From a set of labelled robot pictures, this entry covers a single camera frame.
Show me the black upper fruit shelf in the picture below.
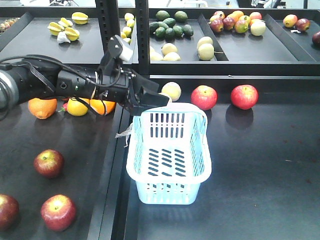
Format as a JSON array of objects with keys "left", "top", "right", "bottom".
[{"left": 0, "top": 9, "right": 320, "bottom": 76}]

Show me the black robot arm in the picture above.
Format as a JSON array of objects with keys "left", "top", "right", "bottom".
[{"left": 0, "top": 54, "right": 170, "bottom": 119}]

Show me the orange fruit left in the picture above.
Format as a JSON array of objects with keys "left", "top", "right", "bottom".
[{"left": 28, "top": 98, "right": 58, "bottom": 120}]

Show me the red apple front upper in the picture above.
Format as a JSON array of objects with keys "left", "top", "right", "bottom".
[{"left": 33, "top": 149, "right": 65, "bottom": 179}]

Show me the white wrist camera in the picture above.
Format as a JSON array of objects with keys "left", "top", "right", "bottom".
[{"left": 107, "top": 35, "right": 133, "bottom": 62}]

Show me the red apple front lower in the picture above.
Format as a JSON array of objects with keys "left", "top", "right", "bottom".
[{"left": 40, "top": 194, "right": 77, "bottom": 232}]

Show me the pale yellow peach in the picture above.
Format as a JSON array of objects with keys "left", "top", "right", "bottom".
[{"left": 161, "top": 81, "right": 182, "bottom": 102}]

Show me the white garlic bulb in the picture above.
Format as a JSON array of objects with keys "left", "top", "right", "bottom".
[{"left": 56, "top": 31, "right": 71, "bottom": 44}]

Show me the orange fruit right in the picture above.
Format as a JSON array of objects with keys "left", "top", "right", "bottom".
[{"left": 89, "top": 99, "right": 117, "bottom": 116}]

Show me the red apple back right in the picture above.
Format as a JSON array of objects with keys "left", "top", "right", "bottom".
[{"left": 230, "top": 84, "right": 259, "bottom": 110}]

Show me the light blue plastic basket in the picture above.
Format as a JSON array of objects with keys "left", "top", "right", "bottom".
[{"left": 126, "top": 102, "right": 212, "bottom": 205}]

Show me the orange fruit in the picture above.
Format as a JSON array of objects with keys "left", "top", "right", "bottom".
[
  {"left": 28, "top": 98, "right": 58, "bottom": 120},
  {"left": 89, "top": 99, "right": 117, "bottom": 116}
]

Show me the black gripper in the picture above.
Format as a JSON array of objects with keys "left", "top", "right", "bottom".
[{"left": 96, "top": 67, "right": 170, "bottom": 116}]

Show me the red apple back middle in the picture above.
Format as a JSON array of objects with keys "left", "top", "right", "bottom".
[{"left": 190, "top": 85, "right": 218, "bottom": 111}]

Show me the yellow apple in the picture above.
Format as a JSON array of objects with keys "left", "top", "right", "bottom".
[{"left": 67, "top": 98, "right": 88, "bottom": 117}]

